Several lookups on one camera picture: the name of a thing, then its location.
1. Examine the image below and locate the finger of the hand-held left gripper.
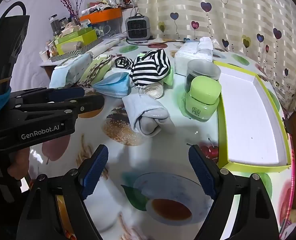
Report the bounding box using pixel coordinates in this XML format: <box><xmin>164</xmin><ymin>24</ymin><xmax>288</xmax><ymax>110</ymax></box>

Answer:
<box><xmin>13</xmin><ymin>95</ymin><xmax>105</xmax><ymax>128</ymax></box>
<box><xmin>9</xmin><ymin>87</ymin><xmax>86</xmax><ymax>105</ymax></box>

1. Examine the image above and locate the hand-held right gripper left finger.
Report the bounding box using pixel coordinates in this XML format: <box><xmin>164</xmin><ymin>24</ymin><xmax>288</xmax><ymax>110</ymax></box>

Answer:
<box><xmin>18</xmin><ymin>144</ymin><xmax>110</xmax><ymax>240</ymax></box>

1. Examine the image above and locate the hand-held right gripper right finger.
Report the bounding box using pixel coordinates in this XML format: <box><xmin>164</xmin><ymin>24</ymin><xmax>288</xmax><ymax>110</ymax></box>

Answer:
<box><xmin>188</xmin><ymin>144</ymin><xmax>280</xmax><ymax>240</ymax></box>

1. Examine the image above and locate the blue face mask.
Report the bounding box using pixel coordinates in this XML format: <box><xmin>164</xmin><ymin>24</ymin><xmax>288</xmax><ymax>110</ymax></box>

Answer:
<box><xmin>84</xmin><ymin>72</ymin><xmax>135</xmax><ymax>98</ymax></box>

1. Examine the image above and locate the green towel with stitched trim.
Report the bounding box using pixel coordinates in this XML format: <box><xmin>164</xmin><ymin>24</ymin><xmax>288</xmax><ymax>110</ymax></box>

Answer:
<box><xmin>78</xmin><ymin>55</ymin><xmax>118</xmax><ymax>85</ymax></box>

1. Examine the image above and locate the small zebra pattern sock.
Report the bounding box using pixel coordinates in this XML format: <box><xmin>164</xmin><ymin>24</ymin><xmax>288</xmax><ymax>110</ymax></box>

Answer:
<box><xmin>114</xmin><ymin>56</ymin><xmax>133</xmax><ymax>70</ymax></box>

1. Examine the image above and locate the grey white sock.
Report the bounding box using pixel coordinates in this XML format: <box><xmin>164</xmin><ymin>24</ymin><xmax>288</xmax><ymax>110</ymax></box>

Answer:
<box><xmin>122</xmin><ymin>94</ymin><xmax>169</xmax><ymax>137</ymax></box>

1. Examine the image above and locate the white soft tissue pack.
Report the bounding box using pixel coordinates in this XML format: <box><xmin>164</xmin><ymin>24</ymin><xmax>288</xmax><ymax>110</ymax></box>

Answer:
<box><xmin>174</xmin><ymin>37</ymin><xmax>215</xmax><ymax>75</ymax></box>

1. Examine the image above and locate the person's left hand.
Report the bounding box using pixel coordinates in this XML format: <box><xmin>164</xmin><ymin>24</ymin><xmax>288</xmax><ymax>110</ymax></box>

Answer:
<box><xmin>5</xmin><ymin>145</ymin><xmax>31</xmax><ymax>184</ymax></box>

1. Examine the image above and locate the light blue wet wipes pack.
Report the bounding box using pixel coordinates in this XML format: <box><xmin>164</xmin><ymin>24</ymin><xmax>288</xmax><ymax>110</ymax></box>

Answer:
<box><xmin>49</xmin><ymin>54</ymin><xmax>92</xmax><ymax>89</ymax></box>

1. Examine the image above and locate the grey chevron tray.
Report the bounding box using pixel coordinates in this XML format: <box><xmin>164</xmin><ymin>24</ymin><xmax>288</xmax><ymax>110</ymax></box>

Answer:
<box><xmin>49</xmin><ymin>39</ymin><xmax>103</xmax><ymax>62</ymax></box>

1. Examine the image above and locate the fruit print tablecloth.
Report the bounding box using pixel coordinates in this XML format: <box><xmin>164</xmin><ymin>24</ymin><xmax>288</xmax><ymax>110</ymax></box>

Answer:
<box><xmin>28</xmin><ymin>36</ymin><xmax>292</xmax><ymax>240</ymax></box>

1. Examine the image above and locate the lime green box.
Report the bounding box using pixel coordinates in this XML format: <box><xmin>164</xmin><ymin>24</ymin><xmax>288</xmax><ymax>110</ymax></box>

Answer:
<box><xmin>55</xmin><ymin>36</ymin><xmax>98</xmax><ymax>55</ymax></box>

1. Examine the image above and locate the white rolled tube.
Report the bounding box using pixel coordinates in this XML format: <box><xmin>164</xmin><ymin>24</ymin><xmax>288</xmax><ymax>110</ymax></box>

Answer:
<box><xmin>87</xmin><ymin>35</ymin><xmax>127</xmax><ymax>55</ymax></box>

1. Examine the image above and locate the tall glass storage jar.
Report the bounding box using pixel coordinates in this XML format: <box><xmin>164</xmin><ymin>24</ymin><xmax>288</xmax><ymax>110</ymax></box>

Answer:
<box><xmin>49</xmin><ymin>14</ymin><xmax>61</xmax><ymax>36</ymax></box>

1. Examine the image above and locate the green white tray box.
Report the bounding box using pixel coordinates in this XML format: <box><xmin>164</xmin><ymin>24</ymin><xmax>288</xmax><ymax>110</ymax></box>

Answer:
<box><xmin>213</xmin><ymin>60</ymin><xmax>292</xmax><ymax>173</ymax></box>

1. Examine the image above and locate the black white striped sock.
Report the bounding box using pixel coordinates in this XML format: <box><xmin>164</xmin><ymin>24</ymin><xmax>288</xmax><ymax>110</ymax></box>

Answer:
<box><xmin>129</xmin><ymin>49</ymin><xmax>171</xmax><ymax>88</ymax></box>

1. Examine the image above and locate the green lidded jar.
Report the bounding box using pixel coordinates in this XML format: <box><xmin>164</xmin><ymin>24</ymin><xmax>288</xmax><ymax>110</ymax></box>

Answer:
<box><xmin>182</xmin><ymin>76</ymin><xmax>222</xmax><ymax>123</ymax></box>

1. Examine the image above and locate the orange lidded clear container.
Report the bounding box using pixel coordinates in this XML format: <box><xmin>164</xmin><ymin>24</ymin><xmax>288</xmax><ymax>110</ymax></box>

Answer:
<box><xmin>79</xmin><ymin>7</ymin><xmax>123</xmax><ymax>34</ymax></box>

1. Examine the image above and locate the light green white sock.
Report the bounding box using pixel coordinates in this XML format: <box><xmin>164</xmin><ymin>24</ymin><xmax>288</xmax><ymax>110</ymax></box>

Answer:
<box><xmin>163</xmin><ymin>67</ymin><xmax>175</xmax><ymax>85</ymax></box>

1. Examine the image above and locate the grey desktop heater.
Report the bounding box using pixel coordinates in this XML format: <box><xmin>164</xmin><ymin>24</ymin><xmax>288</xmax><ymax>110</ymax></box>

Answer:
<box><xmin>125</xmin><ymin>13</ymin><xmax>152</xmax><ymax>41</ymax></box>

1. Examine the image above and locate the pile of packets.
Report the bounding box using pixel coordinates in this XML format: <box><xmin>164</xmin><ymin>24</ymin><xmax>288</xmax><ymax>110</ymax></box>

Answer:
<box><xmin>82</xmin><ymin>0</ymin><xmax>125</xmax><ymax>14</ymax></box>

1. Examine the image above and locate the clear glass jar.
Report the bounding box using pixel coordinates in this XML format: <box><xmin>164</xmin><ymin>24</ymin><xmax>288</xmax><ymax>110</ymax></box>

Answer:
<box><xmin>184</xmin><ymin>59</ymin><xmax>221</xmax><ymax>93</ymax></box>

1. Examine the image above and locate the heart print curtain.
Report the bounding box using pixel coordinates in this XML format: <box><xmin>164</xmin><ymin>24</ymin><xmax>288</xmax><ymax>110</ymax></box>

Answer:
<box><xmin>132</xmin><ymin>0</ymin><xmax>296</xmax><ymax>113</ymax></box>

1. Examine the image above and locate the black frame with handle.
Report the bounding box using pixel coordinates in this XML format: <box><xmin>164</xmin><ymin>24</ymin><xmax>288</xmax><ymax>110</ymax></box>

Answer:
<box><xmin>0</xmin><ymin>1</ymin><xmax>31</xmax><ymax>90</ymax></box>

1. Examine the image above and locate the black power cable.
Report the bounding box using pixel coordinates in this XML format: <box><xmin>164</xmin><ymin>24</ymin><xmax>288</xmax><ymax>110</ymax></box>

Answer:
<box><xmin>132</xmin><ymin>36</ymin><xmax>188</xmax><ymax>47</ymax></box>

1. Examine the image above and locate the white cable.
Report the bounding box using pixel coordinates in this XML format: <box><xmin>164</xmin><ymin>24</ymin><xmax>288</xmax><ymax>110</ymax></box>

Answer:
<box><xmin>128</xmin><ymin>0</ymin><xmax>141</xmax><ymax>18</ymax></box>

